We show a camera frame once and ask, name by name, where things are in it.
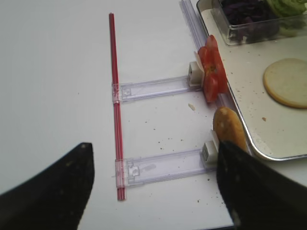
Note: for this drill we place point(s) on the green lettuce pile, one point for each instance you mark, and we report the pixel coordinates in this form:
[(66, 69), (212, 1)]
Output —
[(292, 13)]

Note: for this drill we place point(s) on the white pusher block behind tomato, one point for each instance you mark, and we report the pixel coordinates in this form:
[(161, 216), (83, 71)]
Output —
[(196, 72)]

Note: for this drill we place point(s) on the clear slider rail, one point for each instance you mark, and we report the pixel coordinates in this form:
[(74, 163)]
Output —
[(147, 170), (128, 92)]

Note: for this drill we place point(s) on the bottom bun slice on tray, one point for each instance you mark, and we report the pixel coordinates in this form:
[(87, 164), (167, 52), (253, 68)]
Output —
[(286, 82)]

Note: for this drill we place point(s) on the left clear long rail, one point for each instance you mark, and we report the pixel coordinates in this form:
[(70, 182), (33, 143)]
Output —
[(199, 35)]

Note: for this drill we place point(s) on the clear plastic salad container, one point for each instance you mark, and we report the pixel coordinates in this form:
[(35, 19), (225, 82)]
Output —
[(224, 26)]

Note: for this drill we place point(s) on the upper left clear slider rail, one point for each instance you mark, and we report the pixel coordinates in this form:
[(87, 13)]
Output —
[(128, 92)]

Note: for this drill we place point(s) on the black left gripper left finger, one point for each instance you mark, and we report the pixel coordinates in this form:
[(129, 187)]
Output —
[(54, 199)]

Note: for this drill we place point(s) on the shredded purple cabbage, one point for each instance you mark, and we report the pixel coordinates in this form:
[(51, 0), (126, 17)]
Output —
[(250, 20)]

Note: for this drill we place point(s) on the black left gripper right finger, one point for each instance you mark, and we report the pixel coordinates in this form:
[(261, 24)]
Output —
[(256, 196)]

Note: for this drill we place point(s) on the bun half standing left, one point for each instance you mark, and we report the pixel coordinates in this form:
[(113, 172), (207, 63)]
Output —
[(228, 127)]

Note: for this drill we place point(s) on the left red strip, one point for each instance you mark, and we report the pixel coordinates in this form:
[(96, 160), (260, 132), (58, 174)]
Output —
[(116, 105)]

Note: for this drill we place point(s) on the white pusher block behind bun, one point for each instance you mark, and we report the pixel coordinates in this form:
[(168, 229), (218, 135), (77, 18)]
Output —
[(209, 153)]

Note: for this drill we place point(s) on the silver metal tray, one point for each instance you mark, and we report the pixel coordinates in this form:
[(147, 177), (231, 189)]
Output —
[(275, 131)]

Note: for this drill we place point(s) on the lower left clear slider rail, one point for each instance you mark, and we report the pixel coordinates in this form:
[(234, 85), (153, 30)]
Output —
[(147, 170)]

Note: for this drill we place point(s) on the red tomato slices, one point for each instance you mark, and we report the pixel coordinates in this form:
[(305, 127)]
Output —
[(215, 79)]

